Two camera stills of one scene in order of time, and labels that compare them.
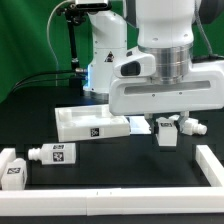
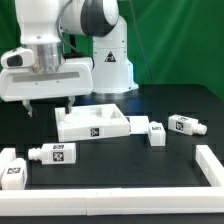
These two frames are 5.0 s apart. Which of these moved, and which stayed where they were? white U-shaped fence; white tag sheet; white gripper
Moved: white gripper
Stayed: white tag sheet; white U-shaped fence
